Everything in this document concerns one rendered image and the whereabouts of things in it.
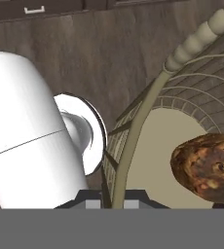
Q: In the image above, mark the dark brown cabinet door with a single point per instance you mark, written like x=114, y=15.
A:
x=133, y=2

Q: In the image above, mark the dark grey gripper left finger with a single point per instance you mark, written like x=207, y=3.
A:
x=86, y=196

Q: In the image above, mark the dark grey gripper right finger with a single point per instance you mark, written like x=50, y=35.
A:
x=135, y=195

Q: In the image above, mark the dark brown drawer front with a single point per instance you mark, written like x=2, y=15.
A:
x=7, y=9

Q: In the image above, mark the brown crusty bread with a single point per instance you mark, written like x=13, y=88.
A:
x=208, y=165

